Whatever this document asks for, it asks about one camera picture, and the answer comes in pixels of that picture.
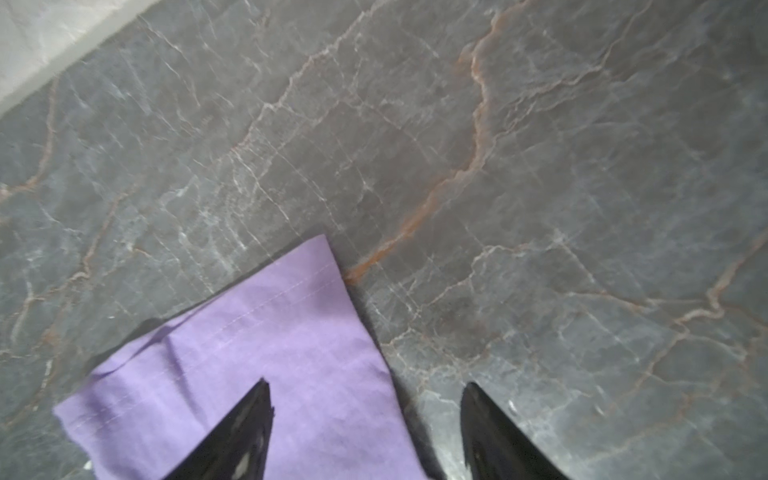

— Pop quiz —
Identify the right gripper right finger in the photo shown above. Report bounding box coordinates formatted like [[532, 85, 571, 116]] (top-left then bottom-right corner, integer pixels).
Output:
[[460, 382, 568, 480]]

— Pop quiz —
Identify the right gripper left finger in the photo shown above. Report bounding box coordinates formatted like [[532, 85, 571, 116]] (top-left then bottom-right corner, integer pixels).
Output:
[[166, 379, 274, 480]]

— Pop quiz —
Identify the purple t-shirt with print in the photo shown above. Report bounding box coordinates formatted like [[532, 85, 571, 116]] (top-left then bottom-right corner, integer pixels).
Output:
[[54, 235, 425, 479]]

